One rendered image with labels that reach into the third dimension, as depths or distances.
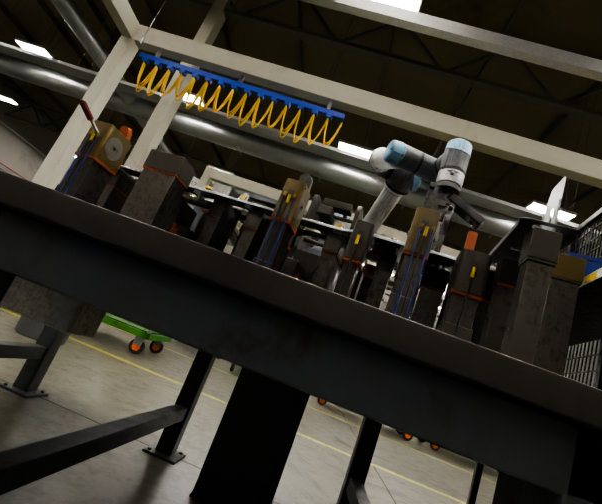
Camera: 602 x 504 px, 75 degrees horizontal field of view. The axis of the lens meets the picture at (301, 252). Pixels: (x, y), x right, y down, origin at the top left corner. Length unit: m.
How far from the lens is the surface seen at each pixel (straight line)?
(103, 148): 1.37
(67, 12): 13.82
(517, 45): 3.70
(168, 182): 1.21
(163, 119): 9.49
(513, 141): 4.71
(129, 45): 5.47
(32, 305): 0.95
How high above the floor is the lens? 0.61
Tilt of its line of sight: 15 degrees up
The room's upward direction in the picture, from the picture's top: 22 degrees clockwise
